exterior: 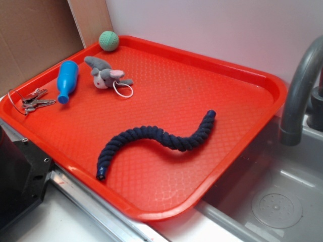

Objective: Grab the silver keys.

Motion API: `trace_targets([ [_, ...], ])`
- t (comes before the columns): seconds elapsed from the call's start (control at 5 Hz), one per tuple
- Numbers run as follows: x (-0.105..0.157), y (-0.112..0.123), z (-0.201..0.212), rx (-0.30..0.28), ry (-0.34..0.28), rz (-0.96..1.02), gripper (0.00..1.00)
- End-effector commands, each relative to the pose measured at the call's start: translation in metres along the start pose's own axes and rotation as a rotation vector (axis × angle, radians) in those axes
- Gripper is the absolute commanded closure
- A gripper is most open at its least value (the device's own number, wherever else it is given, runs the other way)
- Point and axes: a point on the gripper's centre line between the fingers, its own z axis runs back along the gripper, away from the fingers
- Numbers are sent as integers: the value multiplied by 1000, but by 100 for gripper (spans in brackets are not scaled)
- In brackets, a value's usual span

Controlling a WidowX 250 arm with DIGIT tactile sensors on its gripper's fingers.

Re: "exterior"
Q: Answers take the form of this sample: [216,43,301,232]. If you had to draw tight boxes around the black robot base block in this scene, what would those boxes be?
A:
[1,129,53,232]

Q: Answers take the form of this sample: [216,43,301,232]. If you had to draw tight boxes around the red plastic tray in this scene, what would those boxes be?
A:
[1,36,287,221]

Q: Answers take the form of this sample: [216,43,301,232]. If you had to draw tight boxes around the grey plush mouse toy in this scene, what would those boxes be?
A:
[84,56,134,98]

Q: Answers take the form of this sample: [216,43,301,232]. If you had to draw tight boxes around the green rubber ball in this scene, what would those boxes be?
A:
[98,31,119,51]

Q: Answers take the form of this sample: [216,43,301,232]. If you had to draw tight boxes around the blue plastic toy bottle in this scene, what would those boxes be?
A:
[57,60,79,104]

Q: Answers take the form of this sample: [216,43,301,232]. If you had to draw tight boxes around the grey plastic toy sink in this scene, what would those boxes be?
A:
[196,117,322,241]

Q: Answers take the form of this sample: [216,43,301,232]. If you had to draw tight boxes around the grey toy faucet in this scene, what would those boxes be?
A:
[279,36,322,146]

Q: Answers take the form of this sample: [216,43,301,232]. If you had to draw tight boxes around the brown cardboard panel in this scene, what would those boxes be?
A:
[1,1,83,96]

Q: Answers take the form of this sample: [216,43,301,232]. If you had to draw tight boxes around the dark blue twisted rope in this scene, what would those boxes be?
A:
[95,109,217,182]

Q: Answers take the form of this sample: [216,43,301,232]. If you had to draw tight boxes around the silver keys on wire ring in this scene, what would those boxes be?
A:
[7,88,56,116]

